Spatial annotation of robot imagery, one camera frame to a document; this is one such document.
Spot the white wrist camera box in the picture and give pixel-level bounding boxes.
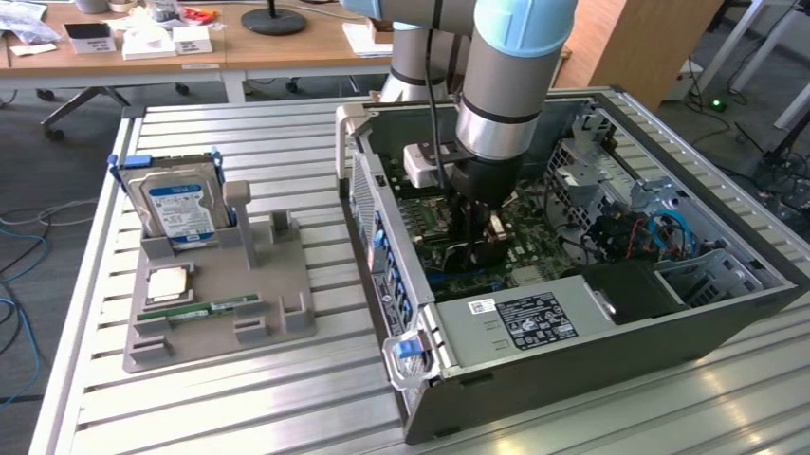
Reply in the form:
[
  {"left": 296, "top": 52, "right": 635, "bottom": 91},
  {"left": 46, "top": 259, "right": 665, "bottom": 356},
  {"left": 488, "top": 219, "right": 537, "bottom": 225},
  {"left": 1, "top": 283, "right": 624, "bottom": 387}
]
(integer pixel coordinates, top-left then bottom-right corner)
[{"left": 402, "top": 143, "right": 456, "bottom": 189}]

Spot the green RAM stick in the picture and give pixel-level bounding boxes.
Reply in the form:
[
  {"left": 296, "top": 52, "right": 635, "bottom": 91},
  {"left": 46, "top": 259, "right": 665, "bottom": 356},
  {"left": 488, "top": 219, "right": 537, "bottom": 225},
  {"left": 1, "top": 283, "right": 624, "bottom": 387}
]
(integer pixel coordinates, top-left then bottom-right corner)
[{"left": 134, "top": 293, "right": 261, "bottom": 324}]

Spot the wooden desk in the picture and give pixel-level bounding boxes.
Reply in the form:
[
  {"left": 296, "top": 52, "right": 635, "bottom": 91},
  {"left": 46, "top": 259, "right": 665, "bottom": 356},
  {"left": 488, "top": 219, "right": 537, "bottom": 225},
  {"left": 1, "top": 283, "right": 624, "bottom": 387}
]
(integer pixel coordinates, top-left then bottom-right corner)
[{"left": 0, "top": 0, "right": 574, "bottom": 103}]

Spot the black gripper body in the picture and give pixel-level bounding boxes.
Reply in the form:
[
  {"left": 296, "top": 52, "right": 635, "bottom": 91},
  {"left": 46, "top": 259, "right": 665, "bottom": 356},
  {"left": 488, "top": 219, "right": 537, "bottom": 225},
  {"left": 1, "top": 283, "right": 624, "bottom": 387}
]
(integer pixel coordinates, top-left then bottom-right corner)
[{"left": 448, "top": 157, "right": 525, "bottom": 206}]

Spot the green graphics card black fan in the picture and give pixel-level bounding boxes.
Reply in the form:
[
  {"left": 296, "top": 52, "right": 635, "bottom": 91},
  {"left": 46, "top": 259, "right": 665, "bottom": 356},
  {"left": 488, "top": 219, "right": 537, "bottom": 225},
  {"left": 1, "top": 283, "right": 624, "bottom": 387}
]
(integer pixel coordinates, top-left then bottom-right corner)
[{"left": 440, "top": 239, "right": 506, "bottom": 275}]

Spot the white open cardboard box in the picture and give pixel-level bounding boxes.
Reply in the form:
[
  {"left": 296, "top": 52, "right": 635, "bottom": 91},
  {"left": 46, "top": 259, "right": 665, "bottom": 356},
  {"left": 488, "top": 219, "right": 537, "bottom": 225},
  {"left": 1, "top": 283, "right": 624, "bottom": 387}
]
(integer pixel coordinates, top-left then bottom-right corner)
[{"left": 118, "top": 27, "right": 178, "bottom": 62}]

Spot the blue wire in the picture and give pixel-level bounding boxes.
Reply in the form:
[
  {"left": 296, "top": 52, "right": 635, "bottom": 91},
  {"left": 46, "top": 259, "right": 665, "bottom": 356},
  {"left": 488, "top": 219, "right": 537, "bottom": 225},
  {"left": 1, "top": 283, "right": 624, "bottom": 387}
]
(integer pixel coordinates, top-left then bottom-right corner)
[{"left": 645, "top": 209, "right": 699, "bottom": 261}]

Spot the white box black top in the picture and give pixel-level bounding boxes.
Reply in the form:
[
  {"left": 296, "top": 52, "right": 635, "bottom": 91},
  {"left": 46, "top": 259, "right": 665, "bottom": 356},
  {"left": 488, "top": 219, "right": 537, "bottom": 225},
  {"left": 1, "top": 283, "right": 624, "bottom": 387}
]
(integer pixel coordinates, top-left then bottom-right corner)
[{"left": 61, "top": 22, "right": 117, "bottom": 55}]

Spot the grey caster leg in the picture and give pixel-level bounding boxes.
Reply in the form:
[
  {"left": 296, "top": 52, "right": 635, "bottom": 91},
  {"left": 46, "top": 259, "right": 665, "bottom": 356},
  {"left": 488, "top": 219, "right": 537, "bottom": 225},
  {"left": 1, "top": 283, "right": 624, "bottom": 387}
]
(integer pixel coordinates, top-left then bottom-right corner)
[{"left": 37, "top": 84, "right": 190, "bottom": 141}]

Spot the white box black label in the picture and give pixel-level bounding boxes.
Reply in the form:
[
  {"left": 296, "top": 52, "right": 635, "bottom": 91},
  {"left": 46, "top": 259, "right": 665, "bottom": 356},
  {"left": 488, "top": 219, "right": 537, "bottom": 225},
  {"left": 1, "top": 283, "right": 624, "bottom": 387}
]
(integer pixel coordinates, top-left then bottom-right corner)
[{"left": 170, "top": 24, "right": 213, "bottom": 56}]

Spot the green motherboard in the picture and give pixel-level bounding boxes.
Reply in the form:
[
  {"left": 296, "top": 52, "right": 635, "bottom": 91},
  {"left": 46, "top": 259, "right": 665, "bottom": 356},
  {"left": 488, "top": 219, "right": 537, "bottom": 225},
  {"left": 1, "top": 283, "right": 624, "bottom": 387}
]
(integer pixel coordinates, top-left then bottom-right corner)
[{"left": 381, "top": 158, "right": 574, "bottom": 304}]

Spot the blue floor cable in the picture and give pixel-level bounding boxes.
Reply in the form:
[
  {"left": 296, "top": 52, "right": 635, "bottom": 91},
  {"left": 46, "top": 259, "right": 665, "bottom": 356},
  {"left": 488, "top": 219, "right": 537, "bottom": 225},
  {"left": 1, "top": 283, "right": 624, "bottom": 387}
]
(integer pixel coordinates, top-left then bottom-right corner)
[{"left": 0, "top": 226, "right": 50, "bottom": 408}]

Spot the CPU socket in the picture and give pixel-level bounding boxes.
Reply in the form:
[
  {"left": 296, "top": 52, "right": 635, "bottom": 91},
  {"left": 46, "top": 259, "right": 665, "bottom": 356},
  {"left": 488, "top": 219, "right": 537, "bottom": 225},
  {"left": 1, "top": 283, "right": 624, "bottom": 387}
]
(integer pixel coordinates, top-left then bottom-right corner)
[{"left": 428, "top": 196, "right": 456, "bottom": 233}]

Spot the open black PC case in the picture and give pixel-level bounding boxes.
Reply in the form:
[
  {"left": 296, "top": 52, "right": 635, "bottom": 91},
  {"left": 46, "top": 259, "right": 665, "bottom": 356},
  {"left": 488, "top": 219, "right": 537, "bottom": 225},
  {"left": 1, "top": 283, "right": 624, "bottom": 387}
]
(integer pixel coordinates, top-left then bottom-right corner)
[{"left": 332, "top": 84, "right": 810, "bottom": 446}]

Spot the grey sheet metal disk bay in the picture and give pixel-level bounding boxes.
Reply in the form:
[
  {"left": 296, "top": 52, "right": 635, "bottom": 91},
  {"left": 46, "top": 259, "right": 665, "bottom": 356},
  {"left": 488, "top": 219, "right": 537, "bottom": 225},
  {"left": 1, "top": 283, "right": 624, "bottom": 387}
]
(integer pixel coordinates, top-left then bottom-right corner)
[{"left": 649, "top": 248, "right": 764, "bottom": 309}]

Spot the grey parts rack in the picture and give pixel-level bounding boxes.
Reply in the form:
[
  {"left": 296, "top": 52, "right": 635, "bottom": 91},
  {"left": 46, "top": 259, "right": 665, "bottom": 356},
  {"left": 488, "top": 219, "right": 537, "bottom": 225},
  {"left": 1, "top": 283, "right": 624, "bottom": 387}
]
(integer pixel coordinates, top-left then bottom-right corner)
[{"left": 121, "top": 178, "right": 318, "bottom": 375}]

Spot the silver CPU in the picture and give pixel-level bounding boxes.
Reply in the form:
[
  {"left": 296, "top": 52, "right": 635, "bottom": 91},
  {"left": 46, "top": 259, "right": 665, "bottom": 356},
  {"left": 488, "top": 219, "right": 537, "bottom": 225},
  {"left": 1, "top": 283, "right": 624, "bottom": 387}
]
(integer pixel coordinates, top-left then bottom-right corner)
[{"left": 142, "top": 266, "right": 192, "bottom": 305}]

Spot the silver chipset heatsink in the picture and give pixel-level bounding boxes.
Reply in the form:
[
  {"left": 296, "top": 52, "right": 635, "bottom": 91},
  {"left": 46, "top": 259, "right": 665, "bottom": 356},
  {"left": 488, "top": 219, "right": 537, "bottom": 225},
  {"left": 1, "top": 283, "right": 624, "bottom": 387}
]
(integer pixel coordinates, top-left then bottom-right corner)
[{"left": 508, "top": 266, "right": 546, "bottom": 287}]

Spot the white paper stack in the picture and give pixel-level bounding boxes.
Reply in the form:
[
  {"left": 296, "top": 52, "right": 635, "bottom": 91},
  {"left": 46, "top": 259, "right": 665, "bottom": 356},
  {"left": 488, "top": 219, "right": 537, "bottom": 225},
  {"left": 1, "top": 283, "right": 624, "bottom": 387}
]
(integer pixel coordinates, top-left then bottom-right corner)
[{"left": 340, "top": 21, "right": 393, "bottom": 59}]

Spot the hard disk blue caddy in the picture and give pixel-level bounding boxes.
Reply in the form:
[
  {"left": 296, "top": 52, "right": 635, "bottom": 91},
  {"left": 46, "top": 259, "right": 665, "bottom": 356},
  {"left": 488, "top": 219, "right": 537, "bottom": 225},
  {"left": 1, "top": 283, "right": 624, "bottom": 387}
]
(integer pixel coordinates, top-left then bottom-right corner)
[{"left": 105, "top": 145, "right": 233, "bottom": 251}]

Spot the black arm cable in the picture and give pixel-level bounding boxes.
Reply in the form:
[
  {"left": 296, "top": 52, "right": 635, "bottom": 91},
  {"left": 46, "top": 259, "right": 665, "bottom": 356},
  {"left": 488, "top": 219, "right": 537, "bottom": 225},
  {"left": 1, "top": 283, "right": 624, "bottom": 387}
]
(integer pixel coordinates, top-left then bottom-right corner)
[{"left": 421, "top": 0, "right": 445, "bottom": 187}]

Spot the clear plastic bag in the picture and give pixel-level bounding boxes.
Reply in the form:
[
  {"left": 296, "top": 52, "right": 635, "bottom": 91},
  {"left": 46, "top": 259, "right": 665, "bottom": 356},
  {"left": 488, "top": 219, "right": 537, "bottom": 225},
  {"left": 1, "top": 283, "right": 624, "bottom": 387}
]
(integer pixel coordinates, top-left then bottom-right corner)
[{"left": 0, "top": 0, "right": 50, "bottom": 45}]

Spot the blue case latch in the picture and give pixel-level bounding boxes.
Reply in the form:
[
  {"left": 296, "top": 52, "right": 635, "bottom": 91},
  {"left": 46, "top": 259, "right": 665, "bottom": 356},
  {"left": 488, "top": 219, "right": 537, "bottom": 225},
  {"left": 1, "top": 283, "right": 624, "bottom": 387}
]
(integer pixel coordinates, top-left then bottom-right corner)
[{"left": 389, "top": 333, "right": 424, "bottom": 365}]

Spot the perforated metal disk bay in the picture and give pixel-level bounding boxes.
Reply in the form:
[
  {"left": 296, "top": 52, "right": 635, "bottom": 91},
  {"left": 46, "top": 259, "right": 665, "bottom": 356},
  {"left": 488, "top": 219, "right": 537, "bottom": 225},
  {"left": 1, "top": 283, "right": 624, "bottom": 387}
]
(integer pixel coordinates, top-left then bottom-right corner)
[{"left": 541, "top": 111, "right": 695, "bottom": 266}]

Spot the white paper note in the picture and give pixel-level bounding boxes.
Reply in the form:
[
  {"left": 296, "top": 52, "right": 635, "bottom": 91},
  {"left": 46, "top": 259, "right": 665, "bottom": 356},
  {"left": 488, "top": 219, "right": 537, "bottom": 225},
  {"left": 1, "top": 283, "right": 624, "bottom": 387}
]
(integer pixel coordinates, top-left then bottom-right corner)
[{"left": 7, "top": 42, "right": 59, "bottom": 58}]

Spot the black round lamp base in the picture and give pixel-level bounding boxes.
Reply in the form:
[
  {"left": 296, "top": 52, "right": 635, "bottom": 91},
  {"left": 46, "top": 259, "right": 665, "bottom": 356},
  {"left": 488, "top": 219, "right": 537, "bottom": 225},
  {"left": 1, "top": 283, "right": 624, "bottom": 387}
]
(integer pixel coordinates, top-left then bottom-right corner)
[{"left": 238, "top": 0, "right": 309, "bottom": 37}]

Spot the red wire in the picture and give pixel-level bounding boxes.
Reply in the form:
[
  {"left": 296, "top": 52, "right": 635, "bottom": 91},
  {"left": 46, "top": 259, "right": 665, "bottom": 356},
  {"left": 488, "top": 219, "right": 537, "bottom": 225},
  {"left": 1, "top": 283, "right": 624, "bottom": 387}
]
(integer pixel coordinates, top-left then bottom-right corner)
[{"left": 631, "top": 221, "right": 653, "bottom": 258}]

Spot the grey power supply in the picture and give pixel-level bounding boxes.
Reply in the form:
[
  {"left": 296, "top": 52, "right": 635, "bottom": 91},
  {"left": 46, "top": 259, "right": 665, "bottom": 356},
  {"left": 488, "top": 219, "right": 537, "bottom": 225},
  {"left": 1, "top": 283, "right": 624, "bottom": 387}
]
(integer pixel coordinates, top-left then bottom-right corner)
[{"left": 432, "top": 276, "right": 619, "bottom": 370}]

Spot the grey floor cable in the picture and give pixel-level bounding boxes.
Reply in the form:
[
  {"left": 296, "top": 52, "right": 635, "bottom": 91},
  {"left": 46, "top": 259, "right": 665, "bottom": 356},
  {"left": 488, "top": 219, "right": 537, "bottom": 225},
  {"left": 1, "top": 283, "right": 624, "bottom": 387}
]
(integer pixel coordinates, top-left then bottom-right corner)
[{"left": 0, "top": 198, "right": 99, "bottom": 228}]

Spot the red small item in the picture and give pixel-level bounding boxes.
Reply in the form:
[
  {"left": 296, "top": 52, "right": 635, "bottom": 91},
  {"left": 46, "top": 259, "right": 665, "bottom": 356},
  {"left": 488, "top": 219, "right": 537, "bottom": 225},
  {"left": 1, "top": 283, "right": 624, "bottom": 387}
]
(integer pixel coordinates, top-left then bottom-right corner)
[{"left": 181, "top": 6, "right": 221, "bottom": 26}]

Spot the wooden cabinet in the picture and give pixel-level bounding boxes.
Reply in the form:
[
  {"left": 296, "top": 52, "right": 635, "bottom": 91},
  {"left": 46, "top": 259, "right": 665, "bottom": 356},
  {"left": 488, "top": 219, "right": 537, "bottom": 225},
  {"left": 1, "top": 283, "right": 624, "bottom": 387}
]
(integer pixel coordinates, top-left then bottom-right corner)
[{"left": 552, "top": 0, "right": 725, "bottom": 111}]

